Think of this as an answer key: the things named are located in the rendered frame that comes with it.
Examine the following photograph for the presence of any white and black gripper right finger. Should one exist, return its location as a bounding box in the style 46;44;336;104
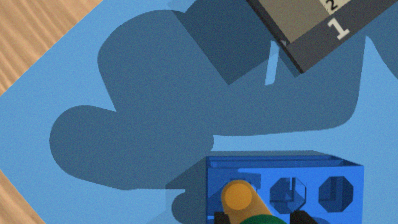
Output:
289;210;318;224

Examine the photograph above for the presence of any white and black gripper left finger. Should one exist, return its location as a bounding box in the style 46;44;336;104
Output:
214;212;231;224

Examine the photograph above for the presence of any blue tube rack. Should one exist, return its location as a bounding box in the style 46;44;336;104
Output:
206;155;364;224

